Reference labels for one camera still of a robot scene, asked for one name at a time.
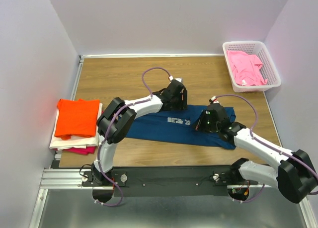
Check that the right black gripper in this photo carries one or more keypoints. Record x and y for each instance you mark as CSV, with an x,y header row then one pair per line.
x,y
199,125

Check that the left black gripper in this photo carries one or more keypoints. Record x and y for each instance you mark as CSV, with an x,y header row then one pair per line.
x,y
182,105

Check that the navy blue printed t-shirt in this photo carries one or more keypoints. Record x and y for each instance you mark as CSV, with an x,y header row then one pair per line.
x,y
175,127

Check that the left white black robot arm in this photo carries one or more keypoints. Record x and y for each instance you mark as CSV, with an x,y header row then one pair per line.
x,y
116,120

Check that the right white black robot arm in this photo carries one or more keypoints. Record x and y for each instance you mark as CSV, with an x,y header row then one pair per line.
x,y
292,173

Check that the pink t-shirt in basket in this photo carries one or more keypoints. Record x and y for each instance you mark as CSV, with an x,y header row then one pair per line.
x,y
246,68

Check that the white plastic laundry basket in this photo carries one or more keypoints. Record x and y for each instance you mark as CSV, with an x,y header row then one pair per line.
x,y
268,71

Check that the orange folded t-shirt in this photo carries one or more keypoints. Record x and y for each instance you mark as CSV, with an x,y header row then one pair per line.
x,y
76,118

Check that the magenta folded t-shirt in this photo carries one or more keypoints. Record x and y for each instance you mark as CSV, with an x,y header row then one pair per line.
x,y
82,151

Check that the white folded t-shirt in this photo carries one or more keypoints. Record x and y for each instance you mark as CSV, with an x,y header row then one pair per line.
x,y
57,143

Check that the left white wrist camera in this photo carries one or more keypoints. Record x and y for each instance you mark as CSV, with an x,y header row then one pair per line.
x,y
179,79

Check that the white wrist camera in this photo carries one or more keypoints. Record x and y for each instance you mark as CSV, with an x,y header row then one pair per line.
x,y
179,79
214,100

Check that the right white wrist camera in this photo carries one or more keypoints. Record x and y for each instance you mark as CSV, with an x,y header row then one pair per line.
x,y
214,100

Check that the black mounting base plate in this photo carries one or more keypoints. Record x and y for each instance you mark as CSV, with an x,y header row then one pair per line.
x,y
166,181

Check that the aluminium extrusion rail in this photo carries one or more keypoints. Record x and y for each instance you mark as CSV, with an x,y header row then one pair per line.
x,y
65,179

